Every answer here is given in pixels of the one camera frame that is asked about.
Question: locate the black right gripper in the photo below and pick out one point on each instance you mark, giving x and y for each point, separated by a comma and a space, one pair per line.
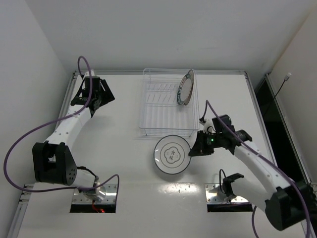
201, 143

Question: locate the metal base plate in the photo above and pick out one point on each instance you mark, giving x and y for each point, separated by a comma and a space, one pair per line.
106, 193
214, 196

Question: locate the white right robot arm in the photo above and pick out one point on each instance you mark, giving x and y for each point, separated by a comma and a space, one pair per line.
284, 202

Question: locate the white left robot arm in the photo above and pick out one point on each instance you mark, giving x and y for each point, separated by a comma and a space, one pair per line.
53, 160

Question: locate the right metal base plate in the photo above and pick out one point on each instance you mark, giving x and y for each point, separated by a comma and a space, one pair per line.
214, 196

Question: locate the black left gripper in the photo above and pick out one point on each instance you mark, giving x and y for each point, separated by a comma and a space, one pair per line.
80, 99

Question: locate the green rimmed white plate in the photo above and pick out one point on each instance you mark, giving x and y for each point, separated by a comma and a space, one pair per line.
183, 90

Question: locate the white wire dish rack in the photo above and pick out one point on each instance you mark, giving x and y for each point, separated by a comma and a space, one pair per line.
160, 113

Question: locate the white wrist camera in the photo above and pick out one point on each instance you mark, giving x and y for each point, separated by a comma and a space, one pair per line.
207, 125
90, 73

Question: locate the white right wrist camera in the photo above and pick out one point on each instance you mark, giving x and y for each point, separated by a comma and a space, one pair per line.
207, 125

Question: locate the orange sunburst plate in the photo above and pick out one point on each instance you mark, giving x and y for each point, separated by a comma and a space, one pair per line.
190, 75

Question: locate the white plate with flower emblem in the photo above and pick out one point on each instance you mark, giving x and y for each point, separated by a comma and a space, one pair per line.
171, 154

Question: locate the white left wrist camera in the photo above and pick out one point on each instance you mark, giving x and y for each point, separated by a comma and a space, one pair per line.
90, 73

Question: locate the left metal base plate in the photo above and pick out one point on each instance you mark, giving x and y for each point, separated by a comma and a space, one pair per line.
106, 193

